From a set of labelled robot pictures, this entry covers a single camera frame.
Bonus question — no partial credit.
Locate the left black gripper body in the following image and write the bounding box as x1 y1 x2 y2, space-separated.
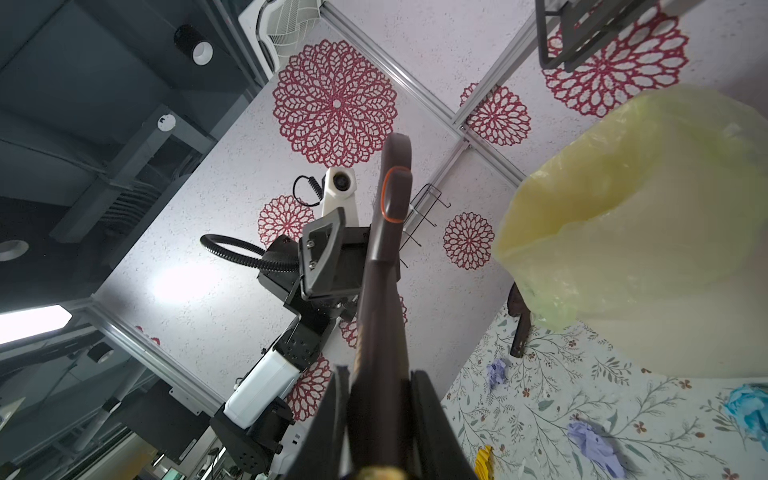
258 206 401 336

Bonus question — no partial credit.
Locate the yellow paper scrap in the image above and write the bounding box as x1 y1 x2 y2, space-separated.
474 445 495 480

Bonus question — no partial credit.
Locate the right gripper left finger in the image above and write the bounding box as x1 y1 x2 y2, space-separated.
284 366 350 480

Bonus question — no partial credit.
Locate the dark grey wall shelf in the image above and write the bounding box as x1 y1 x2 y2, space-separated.
534 0 656 72

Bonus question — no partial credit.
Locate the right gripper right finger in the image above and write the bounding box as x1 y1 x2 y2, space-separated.
410 370 477 480

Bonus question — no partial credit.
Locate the bin with yellow-green bag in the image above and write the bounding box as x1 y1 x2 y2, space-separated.
492 85 767 378

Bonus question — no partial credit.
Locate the light blue paper scrap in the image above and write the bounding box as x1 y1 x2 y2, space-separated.
725 384 767 450

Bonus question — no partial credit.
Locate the purple paper scrap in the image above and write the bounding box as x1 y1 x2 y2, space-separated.
567 421 626 479
486 358 508 391

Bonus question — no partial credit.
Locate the black wire wall rack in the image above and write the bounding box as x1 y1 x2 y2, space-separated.
399 183 452 252

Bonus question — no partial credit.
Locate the dark brown plastic dustpan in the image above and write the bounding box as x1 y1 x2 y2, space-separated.
507 283 532 358

